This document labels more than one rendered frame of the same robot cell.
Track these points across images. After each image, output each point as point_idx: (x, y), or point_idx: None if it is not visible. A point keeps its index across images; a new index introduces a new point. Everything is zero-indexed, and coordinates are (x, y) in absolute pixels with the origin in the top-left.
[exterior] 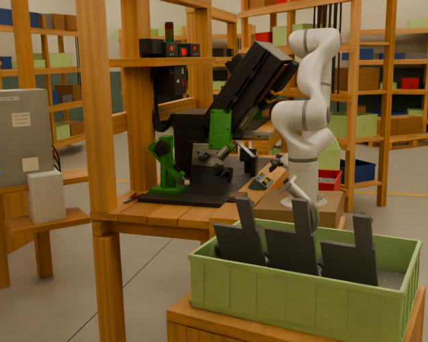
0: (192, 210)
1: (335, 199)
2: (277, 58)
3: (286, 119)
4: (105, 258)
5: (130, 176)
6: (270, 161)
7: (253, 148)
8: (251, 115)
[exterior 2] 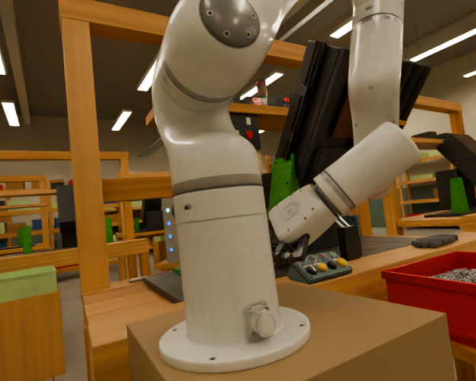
0: (146, 305)
1: (356, 341)
2: (338, 48)
3: (155, 85)
4: (85, 354)
5: None
6: (415, 240)
7: (353, 215)
8: None
